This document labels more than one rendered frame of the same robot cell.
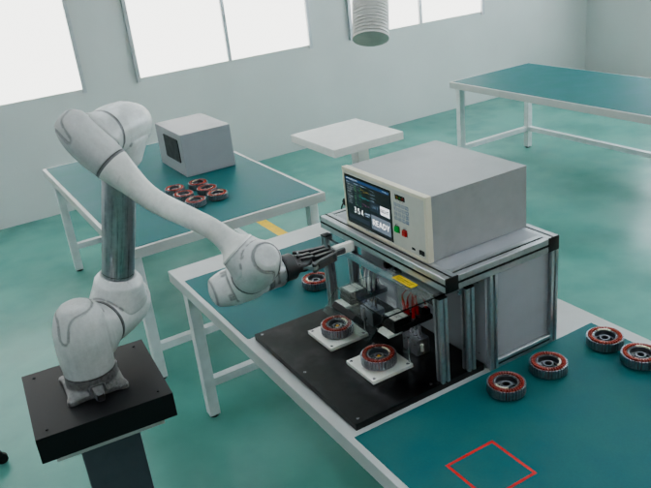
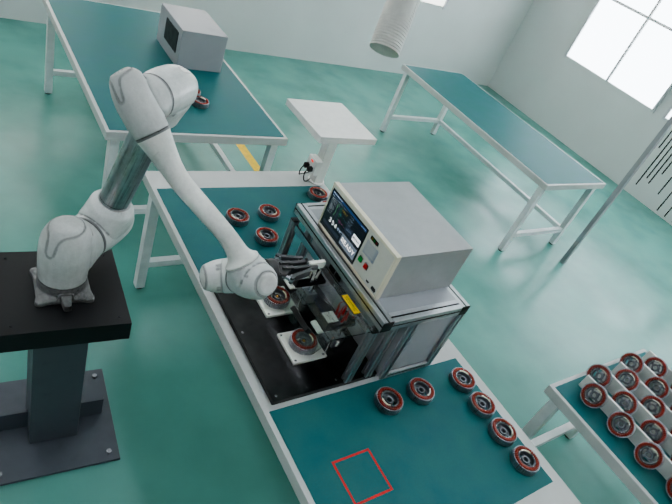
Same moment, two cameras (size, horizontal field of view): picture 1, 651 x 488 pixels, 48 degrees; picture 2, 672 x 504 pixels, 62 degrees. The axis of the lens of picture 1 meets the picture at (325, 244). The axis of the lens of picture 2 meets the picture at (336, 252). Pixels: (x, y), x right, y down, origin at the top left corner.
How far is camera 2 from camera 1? 0.65 m
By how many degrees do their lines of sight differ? 19
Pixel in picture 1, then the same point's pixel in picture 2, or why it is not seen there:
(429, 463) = (320, 456)
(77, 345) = (61, 262)
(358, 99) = (325, 34)
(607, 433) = (446, 467)
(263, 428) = (175, 313)
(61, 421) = (26, 321)
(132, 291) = (122, 222)
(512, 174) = (461, 252)
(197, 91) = not seen: outside the picture
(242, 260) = (245, 279)
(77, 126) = (134, 91)
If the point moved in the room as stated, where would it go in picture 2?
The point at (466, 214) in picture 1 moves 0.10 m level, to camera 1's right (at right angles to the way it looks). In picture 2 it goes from (417, 272) to (442, 279)
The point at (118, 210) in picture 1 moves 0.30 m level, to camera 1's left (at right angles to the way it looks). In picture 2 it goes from (137, 158) to (36, 130)
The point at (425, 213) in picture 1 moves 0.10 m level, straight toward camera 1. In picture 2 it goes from (391, 267) to (391, 286)
